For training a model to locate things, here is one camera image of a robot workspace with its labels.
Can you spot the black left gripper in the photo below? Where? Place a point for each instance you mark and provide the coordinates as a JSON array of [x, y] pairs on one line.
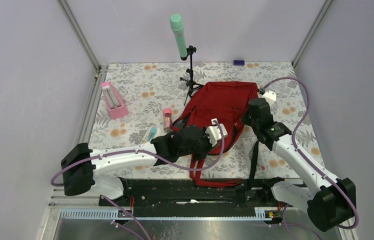
[[209, 146]]

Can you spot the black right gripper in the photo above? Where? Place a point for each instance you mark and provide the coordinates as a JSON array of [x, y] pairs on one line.
[[245, 119]]

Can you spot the red student backpack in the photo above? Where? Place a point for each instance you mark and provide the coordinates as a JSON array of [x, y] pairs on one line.
[[227, 101]]

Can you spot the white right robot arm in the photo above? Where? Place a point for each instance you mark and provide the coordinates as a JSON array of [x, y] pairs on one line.
[[328, 200]]

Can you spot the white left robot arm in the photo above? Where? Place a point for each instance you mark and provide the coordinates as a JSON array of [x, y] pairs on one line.
[[84, 170]]

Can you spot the clear plastic pouch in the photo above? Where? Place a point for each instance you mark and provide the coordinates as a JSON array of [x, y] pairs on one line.
[[248, 144]]

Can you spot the pink capped marker set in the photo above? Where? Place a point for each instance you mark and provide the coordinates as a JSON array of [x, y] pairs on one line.
[[167, 120]]

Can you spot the black mini tripod stand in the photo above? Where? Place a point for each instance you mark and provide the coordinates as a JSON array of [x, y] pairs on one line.
[[192, 85]]

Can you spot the small blue block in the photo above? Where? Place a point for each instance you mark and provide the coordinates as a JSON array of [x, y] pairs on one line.
[[238, 62]]

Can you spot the pink metronome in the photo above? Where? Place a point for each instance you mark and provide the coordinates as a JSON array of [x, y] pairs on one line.
[[115, 103]]

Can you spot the mint green microphone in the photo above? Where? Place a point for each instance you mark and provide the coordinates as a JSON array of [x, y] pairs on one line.
[[177, 27]]

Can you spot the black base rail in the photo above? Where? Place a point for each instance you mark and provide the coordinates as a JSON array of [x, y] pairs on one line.
[[182, 198]]

